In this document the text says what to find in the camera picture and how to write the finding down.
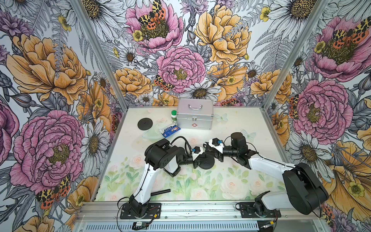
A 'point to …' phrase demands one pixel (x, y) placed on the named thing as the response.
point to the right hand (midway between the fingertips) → (207, 152)
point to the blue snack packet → (170, 130)
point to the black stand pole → (160, 192)
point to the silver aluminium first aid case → (195, 113)
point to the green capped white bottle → (174, 116)
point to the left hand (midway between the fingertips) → (208, 158)
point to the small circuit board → (139, 225)
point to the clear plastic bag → (154, 133)
